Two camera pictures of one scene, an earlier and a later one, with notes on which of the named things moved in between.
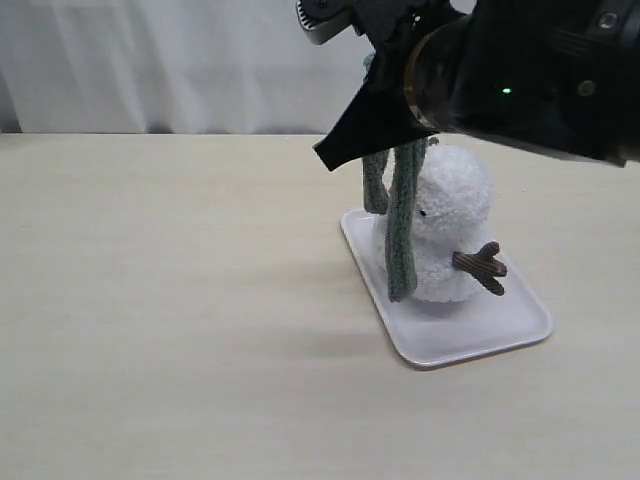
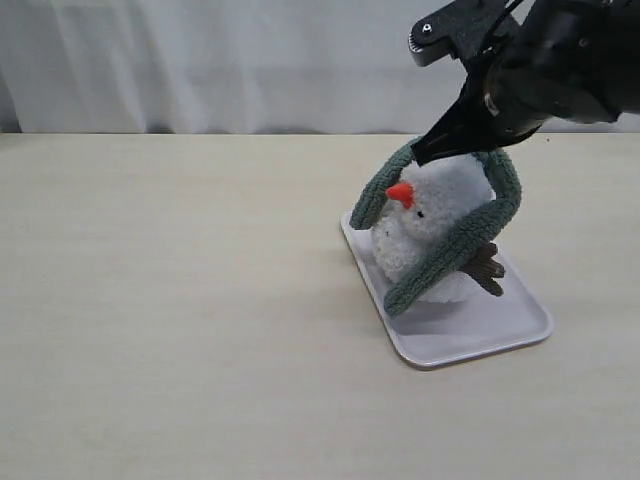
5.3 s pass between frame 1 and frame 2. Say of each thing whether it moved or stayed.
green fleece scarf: moved
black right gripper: moved
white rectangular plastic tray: stayed
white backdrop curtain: stayed
